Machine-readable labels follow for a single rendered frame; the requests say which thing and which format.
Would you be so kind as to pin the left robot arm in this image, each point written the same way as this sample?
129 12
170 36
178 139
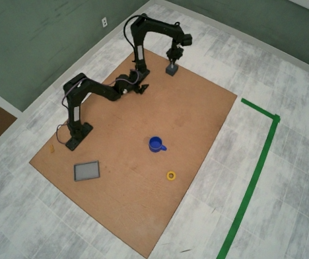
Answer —
139 30

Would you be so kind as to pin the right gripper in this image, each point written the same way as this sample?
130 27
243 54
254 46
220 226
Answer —
135 87

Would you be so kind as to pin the blue mug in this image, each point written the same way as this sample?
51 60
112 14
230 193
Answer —
155 144

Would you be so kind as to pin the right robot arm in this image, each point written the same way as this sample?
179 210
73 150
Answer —
78 94

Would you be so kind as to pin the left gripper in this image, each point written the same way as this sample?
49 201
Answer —
174 54

